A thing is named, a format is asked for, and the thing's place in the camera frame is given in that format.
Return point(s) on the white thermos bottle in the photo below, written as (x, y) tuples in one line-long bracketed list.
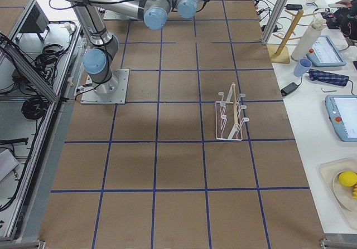
[(309, 37)]

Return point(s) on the aluminium frame post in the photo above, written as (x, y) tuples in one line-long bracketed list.
[(268, 30)]

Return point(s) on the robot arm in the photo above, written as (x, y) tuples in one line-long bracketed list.
[(97, 60)]

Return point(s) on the teach pendant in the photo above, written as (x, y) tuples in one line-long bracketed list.
[(325, 54), (342, 113)]

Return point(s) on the blue cup on side table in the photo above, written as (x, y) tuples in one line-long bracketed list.
[(302, 66)]

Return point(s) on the cream tray with fruit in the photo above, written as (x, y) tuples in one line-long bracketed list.
[(342, 194)]

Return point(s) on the black power adapter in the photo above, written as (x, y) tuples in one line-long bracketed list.
[(290, 88)]

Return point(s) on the white wire cup rack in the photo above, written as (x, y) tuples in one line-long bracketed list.
[(229, 118)]

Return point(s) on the teach pendant far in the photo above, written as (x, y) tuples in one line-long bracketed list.
[(325, 54)]

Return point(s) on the yellow lemon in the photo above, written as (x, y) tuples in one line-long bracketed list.
[(347, 178)]

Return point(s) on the teach pendant near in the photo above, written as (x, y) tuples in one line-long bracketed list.
[(342, 113)]

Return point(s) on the wooden mug tree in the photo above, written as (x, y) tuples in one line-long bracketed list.
[(279, 54)]

